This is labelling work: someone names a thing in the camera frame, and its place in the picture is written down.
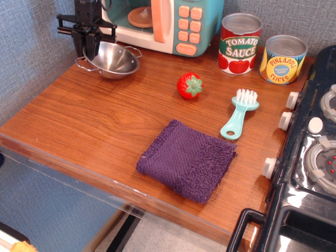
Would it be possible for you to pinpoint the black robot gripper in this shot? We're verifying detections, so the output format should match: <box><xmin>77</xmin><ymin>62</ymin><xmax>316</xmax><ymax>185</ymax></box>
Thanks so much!
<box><xmin>57</xmin><ymin>1</ymin><xmax>117</xmax><ymax>60</ymax></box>

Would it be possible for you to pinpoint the small steel pot with handles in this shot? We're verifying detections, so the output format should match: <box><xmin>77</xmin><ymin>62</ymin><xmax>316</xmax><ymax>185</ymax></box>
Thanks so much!
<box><xmin>75</xmin><ymin>41</ymin><xmax>143</xmax><ymax>80</ymax></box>

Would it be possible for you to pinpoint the teal toy microwave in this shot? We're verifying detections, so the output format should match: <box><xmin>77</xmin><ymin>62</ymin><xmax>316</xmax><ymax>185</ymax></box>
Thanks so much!
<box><xmin>102</xmin><ymin>1</ymin><xmax>224</xmax><ymax>57</ymax></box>

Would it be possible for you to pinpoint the red toy strawberry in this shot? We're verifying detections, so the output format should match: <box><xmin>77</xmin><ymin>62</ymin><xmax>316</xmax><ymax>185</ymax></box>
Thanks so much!
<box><xmin>176</xmin><ymin>72</ymin><xmax>204</xmax><ymax>99</ymax></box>

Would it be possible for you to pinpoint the tomato sauce can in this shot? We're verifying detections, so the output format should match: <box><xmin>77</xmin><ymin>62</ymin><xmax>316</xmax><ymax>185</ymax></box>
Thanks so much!
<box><xmin>217</xmin><ymin>13</ymin><xmax>263</xmax><ymax>75</ymax></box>

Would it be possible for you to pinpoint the purple folded cloth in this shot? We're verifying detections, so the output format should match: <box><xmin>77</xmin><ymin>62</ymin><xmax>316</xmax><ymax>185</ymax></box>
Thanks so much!
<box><xmin>136</xmin><ymin>120</ymin><xmax>237</xmax><ymax>204</ymax></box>

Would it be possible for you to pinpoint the teal dish brush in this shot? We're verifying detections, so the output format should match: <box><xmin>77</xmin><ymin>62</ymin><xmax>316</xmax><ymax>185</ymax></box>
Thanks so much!
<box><xmin>220</xmin><ymin>89</ymin><xmax>259</xmax><ymax>140</ymax></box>

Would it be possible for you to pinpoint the pineapple slices can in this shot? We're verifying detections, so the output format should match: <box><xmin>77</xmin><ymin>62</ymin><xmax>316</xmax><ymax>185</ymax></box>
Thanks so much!
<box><xmin>259</xmin><ymin>35</ymin><xmax>308</xmax><ymax>85</ymax></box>

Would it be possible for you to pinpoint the black toy stove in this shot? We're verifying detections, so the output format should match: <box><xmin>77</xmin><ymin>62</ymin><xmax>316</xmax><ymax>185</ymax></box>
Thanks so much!
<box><xmin>227</xmin><ymin>46</ymin><xmax>335</xmax><ymax>251</ymax></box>

